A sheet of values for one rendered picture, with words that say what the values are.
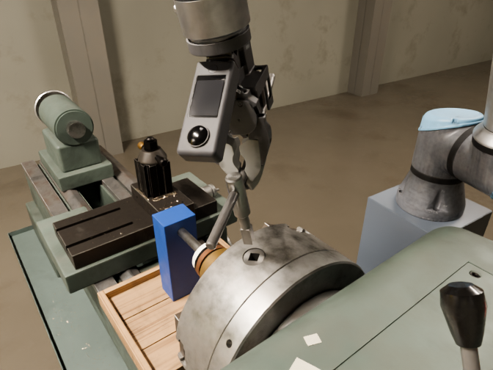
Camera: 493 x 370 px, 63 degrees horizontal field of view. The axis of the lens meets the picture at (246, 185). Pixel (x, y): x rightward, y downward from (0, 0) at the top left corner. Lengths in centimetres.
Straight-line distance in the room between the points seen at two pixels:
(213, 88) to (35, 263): 149
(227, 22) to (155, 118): 380
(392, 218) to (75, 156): 112
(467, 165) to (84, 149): 125
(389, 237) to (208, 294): 55
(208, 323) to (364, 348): 22
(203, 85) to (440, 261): 39
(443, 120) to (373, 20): 450
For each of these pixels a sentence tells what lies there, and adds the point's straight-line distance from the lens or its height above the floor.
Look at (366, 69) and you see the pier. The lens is 547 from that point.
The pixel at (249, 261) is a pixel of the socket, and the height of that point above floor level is 123.
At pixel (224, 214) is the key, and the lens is 47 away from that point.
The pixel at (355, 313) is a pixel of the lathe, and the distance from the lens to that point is 50.
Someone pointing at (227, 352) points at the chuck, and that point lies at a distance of 57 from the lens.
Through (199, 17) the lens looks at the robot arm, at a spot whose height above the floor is 156.
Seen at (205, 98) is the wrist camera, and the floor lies 148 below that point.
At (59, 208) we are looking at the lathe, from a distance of 151.
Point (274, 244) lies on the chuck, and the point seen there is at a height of 124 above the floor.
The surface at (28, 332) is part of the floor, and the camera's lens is 236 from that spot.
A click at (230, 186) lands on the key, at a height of 137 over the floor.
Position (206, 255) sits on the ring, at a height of 111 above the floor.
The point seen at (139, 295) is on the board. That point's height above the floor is 88.
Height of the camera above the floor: 162
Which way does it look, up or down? 30 degrees down
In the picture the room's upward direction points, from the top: straight up
